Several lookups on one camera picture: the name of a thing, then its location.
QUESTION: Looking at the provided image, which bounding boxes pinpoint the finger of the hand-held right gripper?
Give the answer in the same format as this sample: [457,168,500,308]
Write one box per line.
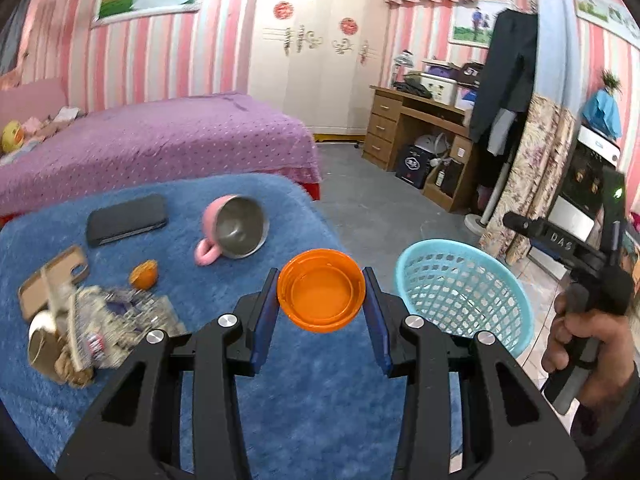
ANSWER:
[502,211,538,241]

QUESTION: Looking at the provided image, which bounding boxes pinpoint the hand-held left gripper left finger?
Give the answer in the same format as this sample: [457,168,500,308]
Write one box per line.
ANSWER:
[55,267,281,480]

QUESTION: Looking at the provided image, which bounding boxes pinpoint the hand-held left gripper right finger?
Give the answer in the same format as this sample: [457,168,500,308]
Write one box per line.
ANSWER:
[361,266,587,480]

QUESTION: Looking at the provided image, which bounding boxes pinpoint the light blue plastic basket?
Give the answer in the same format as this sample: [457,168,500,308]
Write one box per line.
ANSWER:
[395,239,536,358]

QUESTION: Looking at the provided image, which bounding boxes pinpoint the orange plastic lid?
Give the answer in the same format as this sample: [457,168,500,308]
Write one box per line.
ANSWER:
[277,249,367,333]

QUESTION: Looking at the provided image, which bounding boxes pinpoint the clear plastic wrapper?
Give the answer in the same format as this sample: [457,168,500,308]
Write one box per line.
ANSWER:
[70,285,187,371]

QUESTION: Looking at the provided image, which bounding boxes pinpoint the person's right forearm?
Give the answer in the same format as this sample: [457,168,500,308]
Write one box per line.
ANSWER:
[570,360,640,466]

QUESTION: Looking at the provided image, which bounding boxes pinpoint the person's right hand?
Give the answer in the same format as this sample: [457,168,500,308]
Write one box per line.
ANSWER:
[542,292,640,408]

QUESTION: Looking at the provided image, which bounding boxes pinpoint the white fan stand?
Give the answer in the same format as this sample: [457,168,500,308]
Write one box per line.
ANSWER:
[464,155,513,233]

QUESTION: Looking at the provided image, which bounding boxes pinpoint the floral curtain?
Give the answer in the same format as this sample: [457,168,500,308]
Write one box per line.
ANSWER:
[485,92,578,266]

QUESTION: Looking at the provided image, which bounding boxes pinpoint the white oven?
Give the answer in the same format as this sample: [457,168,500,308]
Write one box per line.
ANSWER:
[547,125,621,256]

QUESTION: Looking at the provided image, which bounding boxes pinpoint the black box under desk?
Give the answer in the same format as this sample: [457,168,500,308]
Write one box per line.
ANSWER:
[440,160,463,196]

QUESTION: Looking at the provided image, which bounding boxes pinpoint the pink mug with steel lining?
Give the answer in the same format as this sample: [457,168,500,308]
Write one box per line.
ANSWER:
[194,195,271,267]

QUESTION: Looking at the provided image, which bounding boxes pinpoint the white rice cooker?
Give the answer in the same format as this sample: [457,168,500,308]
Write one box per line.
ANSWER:
[415,133,453,161]

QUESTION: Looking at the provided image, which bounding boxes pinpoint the dark blue carton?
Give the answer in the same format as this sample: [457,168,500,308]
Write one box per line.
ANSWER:
[395,145,433,190]

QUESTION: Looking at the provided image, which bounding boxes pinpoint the blue cloth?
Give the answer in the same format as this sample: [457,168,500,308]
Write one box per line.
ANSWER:
[580,87,623,141]

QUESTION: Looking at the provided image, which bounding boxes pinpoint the dark hanging coat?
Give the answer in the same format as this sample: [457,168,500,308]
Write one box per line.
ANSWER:
[467,9,538,146]

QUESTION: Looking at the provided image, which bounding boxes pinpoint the white storage box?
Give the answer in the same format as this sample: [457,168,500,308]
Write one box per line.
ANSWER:
[419,71,458,106]

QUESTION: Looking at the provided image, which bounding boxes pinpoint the wooden desk with drawers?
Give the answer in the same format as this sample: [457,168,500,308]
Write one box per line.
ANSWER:
[362,85,481,213]

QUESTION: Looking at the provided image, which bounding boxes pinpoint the dark clothes on desk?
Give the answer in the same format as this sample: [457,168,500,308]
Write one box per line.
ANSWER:
[392,77,433,100]

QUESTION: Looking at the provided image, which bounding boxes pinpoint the black phone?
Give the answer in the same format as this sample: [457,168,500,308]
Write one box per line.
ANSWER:
[86,194,168,248]

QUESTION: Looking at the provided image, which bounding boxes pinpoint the desk lamp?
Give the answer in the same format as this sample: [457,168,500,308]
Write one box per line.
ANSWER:
[391,50,413,86]

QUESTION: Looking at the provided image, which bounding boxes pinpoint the brown phone case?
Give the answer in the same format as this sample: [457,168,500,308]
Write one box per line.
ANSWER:
[18,245,91,321]

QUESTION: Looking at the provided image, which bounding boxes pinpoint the bed with purple bedspread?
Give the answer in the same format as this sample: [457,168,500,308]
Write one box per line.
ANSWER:
[0,91,323,221]

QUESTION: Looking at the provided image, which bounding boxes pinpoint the white wardrobe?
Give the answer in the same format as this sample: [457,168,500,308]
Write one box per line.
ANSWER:
[247,0,388,137]

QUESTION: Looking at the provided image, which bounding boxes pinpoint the pink clothes pile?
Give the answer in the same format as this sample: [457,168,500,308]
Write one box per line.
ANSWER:
[20,106,83,141]

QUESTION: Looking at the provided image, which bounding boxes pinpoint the yellow plush toy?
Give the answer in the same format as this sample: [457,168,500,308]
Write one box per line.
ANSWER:
[0,121,26,156]

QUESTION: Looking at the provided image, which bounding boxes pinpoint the pink headboard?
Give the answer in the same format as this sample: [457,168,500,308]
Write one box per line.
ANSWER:
[0,77,68,133]

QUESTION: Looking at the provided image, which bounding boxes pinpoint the framed couple wall photo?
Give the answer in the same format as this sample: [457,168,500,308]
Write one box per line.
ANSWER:
[447,0,516,50]

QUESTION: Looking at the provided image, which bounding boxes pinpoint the long landscape wall poster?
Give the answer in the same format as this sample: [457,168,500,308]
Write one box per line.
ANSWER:
[572,0,640,51]

